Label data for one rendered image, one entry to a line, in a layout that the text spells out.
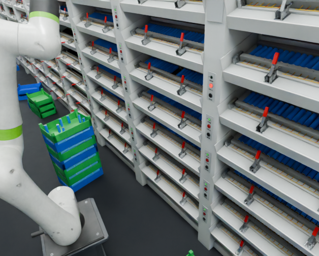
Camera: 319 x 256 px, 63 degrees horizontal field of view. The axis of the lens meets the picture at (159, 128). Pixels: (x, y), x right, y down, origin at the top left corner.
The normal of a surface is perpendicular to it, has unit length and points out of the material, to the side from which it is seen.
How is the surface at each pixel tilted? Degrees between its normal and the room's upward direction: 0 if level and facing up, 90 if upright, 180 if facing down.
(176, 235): 0
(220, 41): 90
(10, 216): 0
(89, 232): 4
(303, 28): 109
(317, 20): 19
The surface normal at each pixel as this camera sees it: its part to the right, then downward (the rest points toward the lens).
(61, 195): 0.04, -0.82
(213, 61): -0.79, 0.37
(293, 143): -0.31, -0.68
